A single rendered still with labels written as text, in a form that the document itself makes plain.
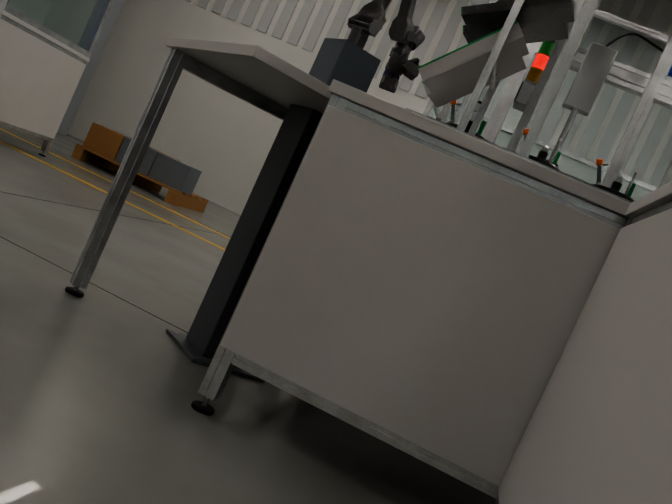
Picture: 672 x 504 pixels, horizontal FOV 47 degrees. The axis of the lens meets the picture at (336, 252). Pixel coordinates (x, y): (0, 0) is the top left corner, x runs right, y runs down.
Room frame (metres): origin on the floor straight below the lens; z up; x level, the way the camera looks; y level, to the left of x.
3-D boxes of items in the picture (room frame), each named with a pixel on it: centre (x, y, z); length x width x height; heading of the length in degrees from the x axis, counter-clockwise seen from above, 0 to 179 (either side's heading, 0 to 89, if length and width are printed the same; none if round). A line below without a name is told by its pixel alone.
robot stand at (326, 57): (2.43, 0.21, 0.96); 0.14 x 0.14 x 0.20; 33
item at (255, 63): (2.39, 0.19, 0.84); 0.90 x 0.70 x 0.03; 123
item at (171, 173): (7.97, 2.13, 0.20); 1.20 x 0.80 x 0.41; 78
